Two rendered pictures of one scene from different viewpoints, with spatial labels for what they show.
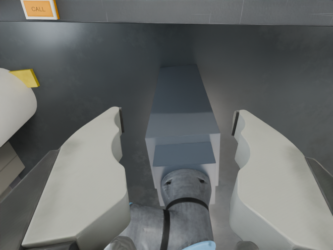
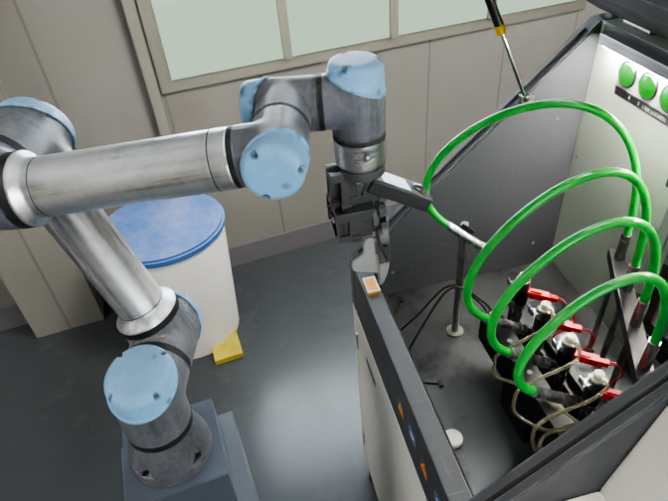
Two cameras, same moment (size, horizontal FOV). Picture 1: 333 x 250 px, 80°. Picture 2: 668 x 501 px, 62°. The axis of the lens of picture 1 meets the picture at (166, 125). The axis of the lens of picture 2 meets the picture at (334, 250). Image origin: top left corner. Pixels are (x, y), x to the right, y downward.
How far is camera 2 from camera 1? 0.90 m
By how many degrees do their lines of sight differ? 61
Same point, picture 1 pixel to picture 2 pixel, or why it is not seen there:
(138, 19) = (386, 337)
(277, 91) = not seen: outside the picture
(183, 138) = (239, 458)
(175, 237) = (179, 364)
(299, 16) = (434, 445)
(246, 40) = not seen: outside the picture
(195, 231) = (180, 391)
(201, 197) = (188, 436)
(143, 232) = (187, 335)
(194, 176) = (208, 441)
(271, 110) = not seen: outside the picture
